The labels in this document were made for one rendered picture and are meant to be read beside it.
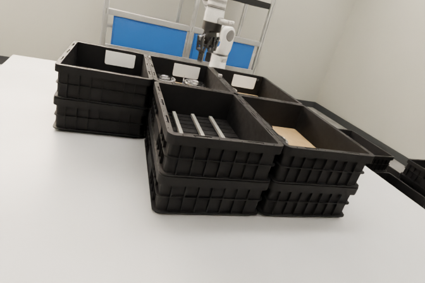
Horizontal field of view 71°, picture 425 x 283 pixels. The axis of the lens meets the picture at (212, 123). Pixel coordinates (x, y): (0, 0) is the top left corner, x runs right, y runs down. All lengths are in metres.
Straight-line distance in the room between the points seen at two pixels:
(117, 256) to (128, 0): 3.50
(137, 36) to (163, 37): 0.25
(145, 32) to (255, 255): 2.64
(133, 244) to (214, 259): 0.18
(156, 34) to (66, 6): 1.24
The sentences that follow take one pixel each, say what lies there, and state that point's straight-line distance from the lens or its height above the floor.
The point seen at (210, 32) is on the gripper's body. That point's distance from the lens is 1.18.
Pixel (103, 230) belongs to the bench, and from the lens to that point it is 0.74.
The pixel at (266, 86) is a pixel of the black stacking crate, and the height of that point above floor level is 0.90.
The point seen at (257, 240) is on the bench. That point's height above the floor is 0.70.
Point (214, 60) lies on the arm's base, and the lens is 1.67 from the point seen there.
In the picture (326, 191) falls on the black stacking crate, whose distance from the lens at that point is 0.93.
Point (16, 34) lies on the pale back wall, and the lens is 4.11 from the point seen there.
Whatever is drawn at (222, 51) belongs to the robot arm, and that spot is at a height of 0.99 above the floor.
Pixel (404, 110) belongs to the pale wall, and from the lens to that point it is 4.35.
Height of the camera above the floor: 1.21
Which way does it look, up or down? 21 degrees down
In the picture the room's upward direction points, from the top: 15 degrees clockwise
